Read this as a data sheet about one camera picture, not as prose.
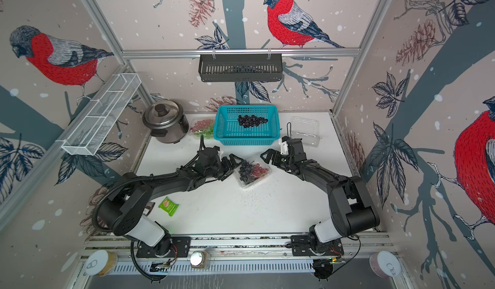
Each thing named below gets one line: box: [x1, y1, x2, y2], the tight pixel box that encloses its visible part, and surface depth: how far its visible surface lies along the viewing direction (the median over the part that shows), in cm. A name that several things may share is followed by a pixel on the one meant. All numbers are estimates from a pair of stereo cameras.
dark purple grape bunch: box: [237, 114, 269, 128], surface depth 116 cm
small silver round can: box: [190, 250, 208, 269], surface depth 64 cm
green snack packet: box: [157, 196, 180, 217], surface depth 85 cm
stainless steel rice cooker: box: [142, 99, 190, 144], surface depth 98 cm
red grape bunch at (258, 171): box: [252, 163, 269, 179], surface depth 92 cm
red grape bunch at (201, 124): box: [190, 119, 214, 133], surface depth 109 cm
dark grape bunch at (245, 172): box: [238, 159, 256, 184], surface depth 92 cm
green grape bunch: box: [194, 127, 214, 140], surface depth 108 cm
